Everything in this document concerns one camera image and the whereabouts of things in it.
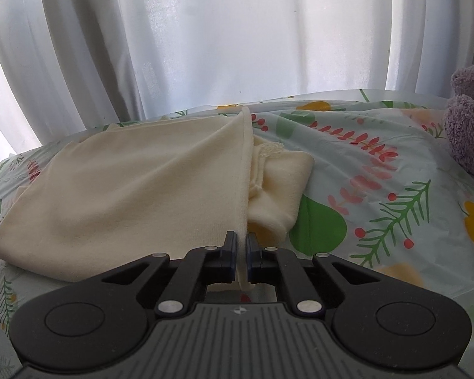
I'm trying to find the white sheer curtain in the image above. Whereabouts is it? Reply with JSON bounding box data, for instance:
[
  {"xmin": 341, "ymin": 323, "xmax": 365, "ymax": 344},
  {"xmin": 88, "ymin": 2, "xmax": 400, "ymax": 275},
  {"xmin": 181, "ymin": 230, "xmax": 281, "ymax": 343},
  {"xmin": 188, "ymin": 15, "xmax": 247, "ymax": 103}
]
[{"xmin": 0, "ymin": 0, "xmax": 474, "ymax": 166}]

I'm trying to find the cream long-sleeve sweater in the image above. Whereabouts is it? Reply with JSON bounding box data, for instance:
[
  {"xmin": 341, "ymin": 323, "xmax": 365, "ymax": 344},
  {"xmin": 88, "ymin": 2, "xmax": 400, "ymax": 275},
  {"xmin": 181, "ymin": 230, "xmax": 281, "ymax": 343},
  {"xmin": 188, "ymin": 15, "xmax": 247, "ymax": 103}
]
[{"xmin": 0, "ymin": 106, "xmax": 315, "ymax": 292}]

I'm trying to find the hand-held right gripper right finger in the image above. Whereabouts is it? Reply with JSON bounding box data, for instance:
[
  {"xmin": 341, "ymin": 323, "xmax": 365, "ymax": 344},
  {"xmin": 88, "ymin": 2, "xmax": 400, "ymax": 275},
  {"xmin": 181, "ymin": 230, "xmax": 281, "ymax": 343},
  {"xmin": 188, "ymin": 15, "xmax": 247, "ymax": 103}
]
[{"xmin": 246, "ymin": 232, "xmax": 380, "ymax": 317}]

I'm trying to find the purple teddy bear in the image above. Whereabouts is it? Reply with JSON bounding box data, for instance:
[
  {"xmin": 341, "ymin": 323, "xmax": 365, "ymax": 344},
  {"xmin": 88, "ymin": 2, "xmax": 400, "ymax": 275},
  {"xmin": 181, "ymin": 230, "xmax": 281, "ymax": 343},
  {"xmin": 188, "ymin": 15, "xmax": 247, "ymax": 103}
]
[{"xmin": 443, "ymin": 60, "xmax": 474, "ymax": 178}]

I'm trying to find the floral bed sheet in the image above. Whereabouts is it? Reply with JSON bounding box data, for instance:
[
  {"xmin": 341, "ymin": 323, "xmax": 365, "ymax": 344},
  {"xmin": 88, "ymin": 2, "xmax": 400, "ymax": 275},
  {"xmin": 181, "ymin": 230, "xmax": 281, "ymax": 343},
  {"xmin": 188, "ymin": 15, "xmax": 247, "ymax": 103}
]
[{"xmin": 0, "ymin": 89, "xmax": 474, "ymax": 350}]

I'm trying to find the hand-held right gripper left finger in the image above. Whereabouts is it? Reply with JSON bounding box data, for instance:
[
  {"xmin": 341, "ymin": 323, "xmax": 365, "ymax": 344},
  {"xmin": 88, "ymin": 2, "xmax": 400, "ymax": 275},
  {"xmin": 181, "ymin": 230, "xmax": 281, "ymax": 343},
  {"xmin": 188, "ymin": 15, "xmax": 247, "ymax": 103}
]
[{"xmin": 99, "ymin": 231, "xmax": 238, "ymax": 317}]

